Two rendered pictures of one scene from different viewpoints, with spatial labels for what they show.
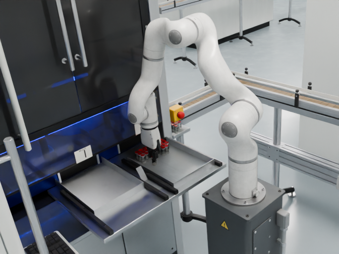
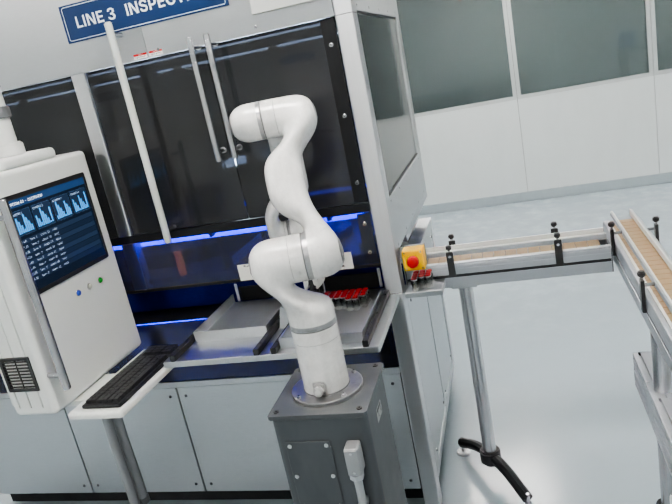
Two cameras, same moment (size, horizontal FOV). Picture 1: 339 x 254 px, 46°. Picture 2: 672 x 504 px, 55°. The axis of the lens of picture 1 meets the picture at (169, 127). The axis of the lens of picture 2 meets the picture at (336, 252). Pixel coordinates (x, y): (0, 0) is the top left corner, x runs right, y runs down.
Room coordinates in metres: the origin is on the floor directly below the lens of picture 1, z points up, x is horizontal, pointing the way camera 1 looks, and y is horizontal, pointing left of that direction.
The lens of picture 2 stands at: (0.61, -1.60, 1.65)
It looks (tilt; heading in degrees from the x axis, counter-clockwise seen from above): 16 degrees down; 56
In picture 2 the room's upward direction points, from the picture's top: 12 degrees counter-clockwise
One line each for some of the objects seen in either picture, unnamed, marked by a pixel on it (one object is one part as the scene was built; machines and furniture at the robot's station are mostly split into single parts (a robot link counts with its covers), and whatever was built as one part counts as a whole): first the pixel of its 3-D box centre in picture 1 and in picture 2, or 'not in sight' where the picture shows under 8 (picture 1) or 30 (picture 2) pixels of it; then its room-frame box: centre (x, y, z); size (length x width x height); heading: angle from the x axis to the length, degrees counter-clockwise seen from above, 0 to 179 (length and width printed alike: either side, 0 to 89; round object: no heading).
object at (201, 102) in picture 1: (194, 101); (503, 255); (2.28, -0.17, 0.92); 0.69 x 0.16 x 0.16; 129
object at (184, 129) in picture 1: (173, 129); (425, 286); (2.03, -0.02, 0.87); 0.14 x 0.13 x 0.02; 39
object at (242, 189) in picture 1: (242, 174); (320, 356); (1.40, -0.29, 0.95); 0.19 x 0.19 x 0.18
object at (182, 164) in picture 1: (170, 161); (333, 317); (1.66, 0.01, 0.90); 0.34 x 0.26 x 0.04; 39
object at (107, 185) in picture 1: (98, 183); (248, 313); (1.53, 0.35, 0.90); 0.34 x 0.26 x 0.04; 39
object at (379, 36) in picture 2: not in sight; (390, 96); (2.31, 0.31, 1.50); 0.85 x 0.01 x 0.59; 39
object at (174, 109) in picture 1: (174, 112); (414, 257); (1.99, -0.04, 0.99); 0.08 x 0.07 x 0.07; 39
